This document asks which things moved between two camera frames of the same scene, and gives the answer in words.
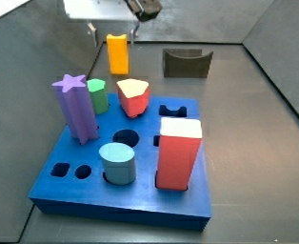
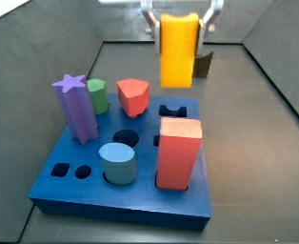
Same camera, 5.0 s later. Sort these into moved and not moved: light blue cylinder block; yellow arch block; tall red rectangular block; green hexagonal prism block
Moved: yellow arch block
Not moved: green hexagonal prism block; light blue cylinder block; tall red rectangular block
